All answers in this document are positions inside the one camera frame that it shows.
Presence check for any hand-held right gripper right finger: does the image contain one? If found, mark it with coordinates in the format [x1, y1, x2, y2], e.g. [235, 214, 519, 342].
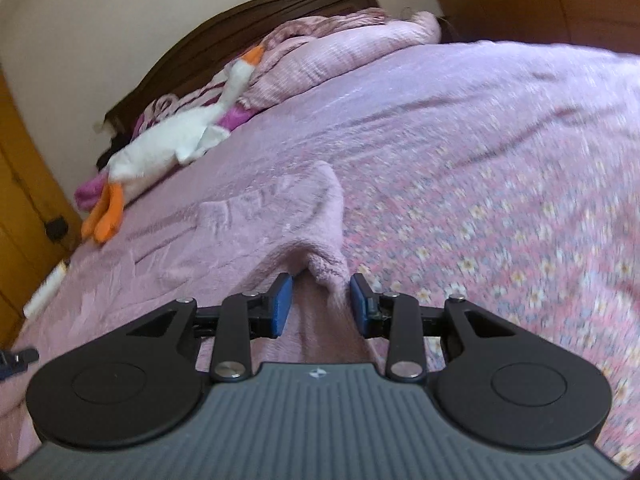
[350, 272, 521, 382]

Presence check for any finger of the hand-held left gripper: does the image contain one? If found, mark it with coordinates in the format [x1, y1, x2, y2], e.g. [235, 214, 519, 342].
[0, 347, 40, 381]

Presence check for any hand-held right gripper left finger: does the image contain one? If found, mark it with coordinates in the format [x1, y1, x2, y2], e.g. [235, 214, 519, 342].
[125, 272, 293, 382]

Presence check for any pink knitted sweater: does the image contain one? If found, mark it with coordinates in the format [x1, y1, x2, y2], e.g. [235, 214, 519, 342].
[65, 160, 373, 366]

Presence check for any white open book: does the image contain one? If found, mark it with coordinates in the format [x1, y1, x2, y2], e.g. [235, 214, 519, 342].
[22, 260, 68, 318]

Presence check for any yellow wooden wardrobe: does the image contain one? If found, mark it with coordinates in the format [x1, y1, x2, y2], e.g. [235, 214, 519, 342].
[0, 67, 83, 341]

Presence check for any pink floral bed sheet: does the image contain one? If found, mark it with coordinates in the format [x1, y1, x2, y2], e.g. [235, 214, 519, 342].
[0, 40, 640, 480]

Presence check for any white goose plush toy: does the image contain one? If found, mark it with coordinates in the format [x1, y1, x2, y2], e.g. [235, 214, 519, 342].
[80, 45, 266, 246]

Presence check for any pink quilt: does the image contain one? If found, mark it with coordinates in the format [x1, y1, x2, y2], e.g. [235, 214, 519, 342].
[245, 7, 443, 111]

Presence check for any dark wooden headboard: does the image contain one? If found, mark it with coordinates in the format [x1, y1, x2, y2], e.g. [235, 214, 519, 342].
[102, 0, 383, 133]

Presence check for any brown wooden side cabinet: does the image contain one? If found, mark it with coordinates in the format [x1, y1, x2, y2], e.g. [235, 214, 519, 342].
[427, 0, 640, 56]

